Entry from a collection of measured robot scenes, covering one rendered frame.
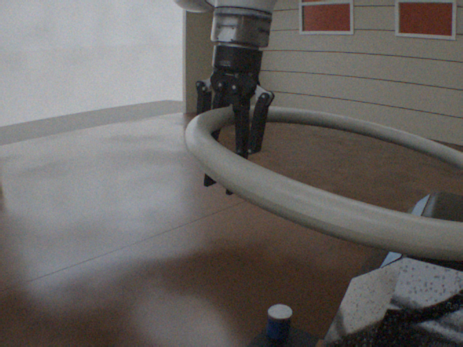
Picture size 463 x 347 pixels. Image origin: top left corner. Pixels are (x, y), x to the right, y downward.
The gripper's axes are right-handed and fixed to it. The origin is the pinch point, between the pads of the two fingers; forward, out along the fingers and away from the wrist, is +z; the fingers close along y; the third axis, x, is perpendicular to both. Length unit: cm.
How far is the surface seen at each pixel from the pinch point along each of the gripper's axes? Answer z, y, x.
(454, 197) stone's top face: 1, 41, 29
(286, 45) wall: -51, -302, 693
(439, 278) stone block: 3.8, 37.8, -3.0
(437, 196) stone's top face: 1.7, 36.6, 27.8
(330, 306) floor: 88, 14, 90
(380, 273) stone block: 7.6, 29.5, -0.4
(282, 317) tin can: 76, 1, 57
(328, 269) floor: 89, 2, 123
